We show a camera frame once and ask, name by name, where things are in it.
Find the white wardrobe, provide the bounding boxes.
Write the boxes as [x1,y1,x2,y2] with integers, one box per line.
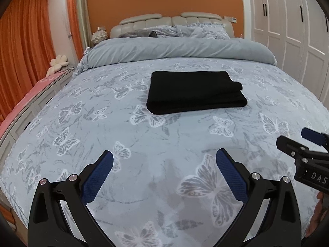
[247,0,329,101]

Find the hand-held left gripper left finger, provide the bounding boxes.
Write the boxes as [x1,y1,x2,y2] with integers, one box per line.
[27,150,115,247]

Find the narrow orange curtain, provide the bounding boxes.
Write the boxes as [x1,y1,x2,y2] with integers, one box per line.
[66,0,85,65]

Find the black pants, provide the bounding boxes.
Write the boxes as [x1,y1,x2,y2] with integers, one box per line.
[146,71,248,115]

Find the white low cabinet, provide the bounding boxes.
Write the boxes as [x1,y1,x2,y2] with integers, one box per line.
[0,66,75,156]

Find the butterfly print bed sheet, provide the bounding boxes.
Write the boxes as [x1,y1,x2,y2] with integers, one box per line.
[0,57,322,247]

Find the grey folded duvet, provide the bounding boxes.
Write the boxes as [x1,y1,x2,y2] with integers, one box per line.
[73,38,277,79]

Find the beige padded headboard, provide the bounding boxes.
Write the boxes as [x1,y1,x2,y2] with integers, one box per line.
[110,12,235,40]

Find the dark grey cloth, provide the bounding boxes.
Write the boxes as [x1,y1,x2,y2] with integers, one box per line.
[120,30,161,39]

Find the cream flower plush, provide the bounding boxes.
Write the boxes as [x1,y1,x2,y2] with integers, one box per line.
[46,55,70,77]

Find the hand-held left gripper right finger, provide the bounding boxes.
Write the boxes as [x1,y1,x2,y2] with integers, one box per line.
[216,148,302,247]

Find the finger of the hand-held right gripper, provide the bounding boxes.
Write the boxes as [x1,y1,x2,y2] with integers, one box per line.
[301,127,329,148]
[276,135,311,158]

